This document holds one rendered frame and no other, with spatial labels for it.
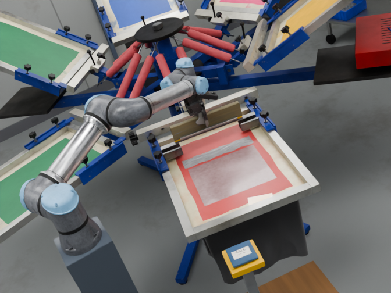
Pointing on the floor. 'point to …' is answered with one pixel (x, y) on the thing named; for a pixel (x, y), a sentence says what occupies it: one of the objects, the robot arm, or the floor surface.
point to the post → (246, 270)
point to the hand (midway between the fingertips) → (206, 122)
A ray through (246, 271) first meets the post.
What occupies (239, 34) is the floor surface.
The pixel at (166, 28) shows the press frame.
